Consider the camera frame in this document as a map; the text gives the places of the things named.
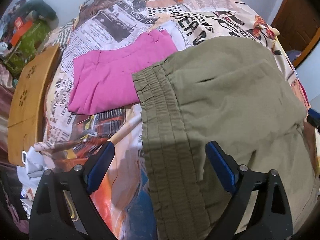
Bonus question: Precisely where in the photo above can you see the olive green pants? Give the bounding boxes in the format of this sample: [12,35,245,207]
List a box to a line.
[133,36,319,239]

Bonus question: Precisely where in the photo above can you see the white crumpled cloth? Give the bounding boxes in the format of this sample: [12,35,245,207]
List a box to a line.
[16,146,48,198]

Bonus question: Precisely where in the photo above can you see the wooden door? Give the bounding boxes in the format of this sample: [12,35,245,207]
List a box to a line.
[271,0,319,68]

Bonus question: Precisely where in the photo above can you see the pink folded garment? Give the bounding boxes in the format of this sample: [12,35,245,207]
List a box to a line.
[68,30,177,115]

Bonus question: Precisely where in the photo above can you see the newspaper print bedsheet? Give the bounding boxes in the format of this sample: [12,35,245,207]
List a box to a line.
[29,0,319,239]

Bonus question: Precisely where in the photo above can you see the orange box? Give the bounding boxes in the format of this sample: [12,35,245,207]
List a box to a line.
[10,17,33,46]

